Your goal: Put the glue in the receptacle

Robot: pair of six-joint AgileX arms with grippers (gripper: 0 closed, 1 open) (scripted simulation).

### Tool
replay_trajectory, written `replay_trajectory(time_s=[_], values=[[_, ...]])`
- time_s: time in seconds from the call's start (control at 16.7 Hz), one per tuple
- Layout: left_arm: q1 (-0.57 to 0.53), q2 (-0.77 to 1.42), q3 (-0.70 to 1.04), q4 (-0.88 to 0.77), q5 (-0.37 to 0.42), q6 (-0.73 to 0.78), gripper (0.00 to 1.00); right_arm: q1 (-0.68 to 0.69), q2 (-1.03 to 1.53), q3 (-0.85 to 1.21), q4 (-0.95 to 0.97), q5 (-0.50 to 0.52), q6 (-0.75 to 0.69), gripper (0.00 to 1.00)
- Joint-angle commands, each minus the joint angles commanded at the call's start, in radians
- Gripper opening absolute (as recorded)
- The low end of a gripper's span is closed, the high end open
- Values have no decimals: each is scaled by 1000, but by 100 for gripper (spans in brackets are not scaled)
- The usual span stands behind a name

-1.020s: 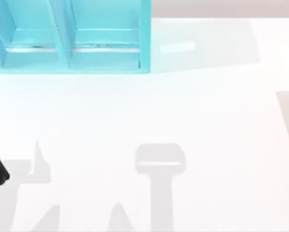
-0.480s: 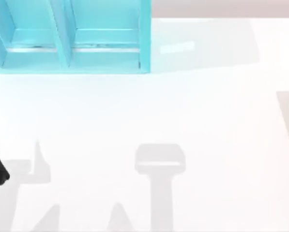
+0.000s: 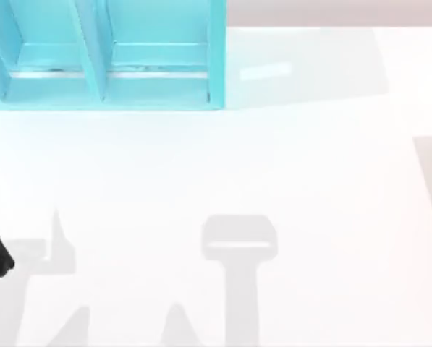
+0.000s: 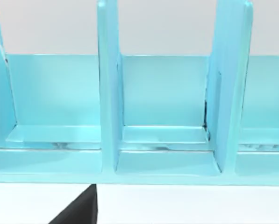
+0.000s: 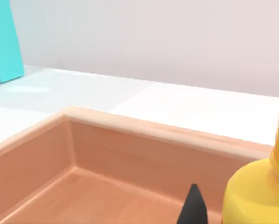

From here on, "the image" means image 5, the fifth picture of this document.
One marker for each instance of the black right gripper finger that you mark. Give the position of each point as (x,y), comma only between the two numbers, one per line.
(194,207)

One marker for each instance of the yellow bottle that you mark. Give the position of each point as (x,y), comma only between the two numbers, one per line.
(256,193)

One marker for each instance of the shallow salmon-coloured box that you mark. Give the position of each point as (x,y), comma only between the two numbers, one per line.
(87,177)

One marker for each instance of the light blue rack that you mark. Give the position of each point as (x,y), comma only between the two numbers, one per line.
(3,42)

